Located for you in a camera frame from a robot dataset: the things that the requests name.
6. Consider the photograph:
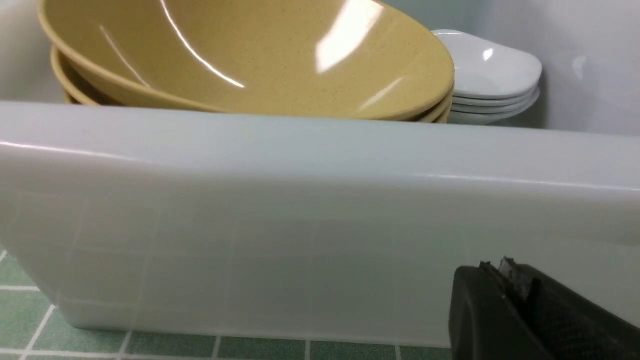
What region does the large translucent white plastic bin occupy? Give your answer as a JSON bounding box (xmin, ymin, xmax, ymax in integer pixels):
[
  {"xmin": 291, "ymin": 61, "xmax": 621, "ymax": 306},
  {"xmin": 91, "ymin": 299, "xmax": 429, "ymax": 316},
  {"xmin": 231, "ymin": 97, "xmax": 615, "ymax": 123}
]
[{"xmin": 1, "ymin": 0, "xmax": 639, "ymax": 347}]

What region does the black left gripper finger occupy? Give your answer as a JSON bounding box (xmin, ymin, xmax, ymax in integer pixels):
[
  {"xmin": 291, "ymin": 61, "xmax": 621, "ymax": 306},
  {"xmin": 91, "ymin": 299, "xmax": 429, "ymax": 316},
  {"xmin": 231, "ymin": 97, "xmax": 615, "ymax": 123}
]
[{"xmin": 448, "ymin": 257, "xmax": 640, "ymax": 360}]

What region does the top stacked white dish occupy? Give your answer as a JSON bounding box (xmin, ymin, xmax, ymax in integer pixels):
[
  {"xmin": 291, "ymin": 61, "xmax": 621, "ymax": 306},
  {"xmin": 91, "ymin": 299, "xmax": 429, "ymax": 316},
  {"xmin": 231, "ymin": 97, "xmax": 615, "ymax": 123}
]
[{"xmin": 432, "ymin": 29, "xmax": 543, "ymax": 100}]

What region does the stacked white dish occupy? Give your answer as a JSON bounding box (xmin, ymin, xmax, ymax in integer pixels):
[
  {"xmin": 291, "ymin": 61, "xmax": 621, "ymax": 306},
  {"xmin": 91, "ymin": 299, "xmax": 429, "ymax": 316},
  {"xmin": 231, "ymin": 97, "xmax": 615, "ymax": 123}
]
[
  {"xmin": 452, "ymin": 89, "xmax": 540, "ymax": 114},
  {"xmin": 452, "ymin": 86, "xmax": 538, "ymax": 107},
  {"xmin": 432, "ymin": 29, "xmax": 543, "ymax": 100}
]

